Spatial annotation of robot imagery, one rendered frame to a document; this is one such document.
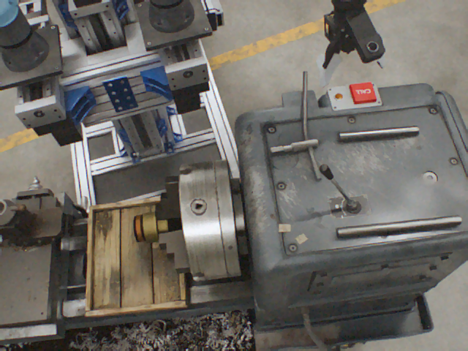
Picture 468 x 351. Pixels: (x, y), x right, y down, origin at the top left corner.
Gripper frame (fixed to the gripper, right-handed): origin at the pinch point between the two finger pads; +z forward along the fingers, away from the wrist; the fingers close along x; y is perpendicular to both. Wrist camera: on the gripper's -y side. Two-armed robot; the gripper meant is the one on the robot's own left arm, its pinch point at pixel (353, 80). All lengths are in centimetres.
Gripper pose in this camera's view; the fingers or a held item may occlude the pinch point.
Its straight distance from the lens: 106.0
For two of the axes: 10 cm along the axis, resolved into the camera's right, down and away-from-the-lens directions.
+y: -2.7, -7.1, 6.4
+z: 1.8, 6.2, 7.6
